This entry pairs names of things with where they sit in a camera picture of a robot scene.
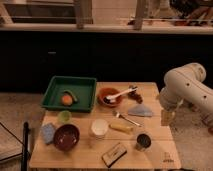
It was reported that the blue grey cloth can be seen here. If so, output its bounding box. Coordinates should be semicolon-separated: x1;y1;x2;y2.
128;104;153;117

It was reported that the green plastic tray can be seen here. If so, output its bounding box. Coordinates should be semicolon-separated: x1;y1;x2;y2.
42;76;96;112

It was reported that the yellow banana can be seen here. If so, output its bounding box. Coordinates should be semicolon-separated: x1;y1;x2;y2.
109;123;133;134

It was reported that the green vegetable piece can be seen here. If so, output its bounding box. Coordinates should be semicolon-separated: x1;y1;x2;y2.
63;90;78;103

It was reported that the brown grape cluster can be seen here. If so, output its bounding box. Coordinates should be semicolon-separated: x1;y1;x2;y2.
128;85;143;104

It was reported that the black pole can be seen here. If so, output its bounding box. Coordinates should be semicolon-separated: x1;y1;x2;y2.
21;122;29;171

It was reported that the wooden post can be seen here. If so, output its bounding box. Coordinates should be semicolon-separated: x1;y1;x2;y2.
133;0;148;30
73;0;93;29

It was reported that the white spoon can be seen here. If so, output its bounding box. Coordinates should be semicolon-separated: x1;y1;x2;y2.
104;87;137;102

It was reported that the wooden post left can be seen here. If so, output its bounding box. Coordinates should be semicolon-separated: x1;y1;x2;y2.
73;0;93;29

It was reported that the small green cup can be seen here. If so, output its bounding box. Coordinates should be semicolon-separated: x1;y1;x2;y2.
57;110;71;124

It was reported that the white cup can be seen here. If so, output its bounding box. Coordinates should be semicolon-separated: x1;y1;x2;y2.
91;119;108;138

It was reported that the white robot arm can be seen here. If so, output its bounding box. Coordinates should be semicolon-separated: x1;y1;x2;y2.
158;63;213;126

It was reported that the dark metal cup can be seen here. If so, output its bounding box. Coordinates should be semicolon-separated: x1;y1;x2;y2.
135;134;151;151

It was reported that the orange bowl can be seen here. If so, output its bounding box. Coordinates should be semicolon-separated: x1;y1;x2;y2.
97;87;123;108

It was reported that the orange fruit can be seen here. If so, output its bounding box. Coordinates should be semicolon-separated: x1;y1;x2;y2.
61;94;73;106

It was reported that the wooden post right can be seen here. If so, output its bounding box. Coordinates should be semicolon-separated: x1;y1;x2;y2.
133;0;148;30

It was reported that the purple bowl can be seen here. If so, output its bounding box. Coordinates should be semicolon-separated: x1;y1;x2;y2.
53;124;80;151

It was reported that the wooden black eraser block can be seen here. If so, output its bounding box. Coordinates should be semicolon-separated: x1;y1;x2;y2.
102;143;127;168

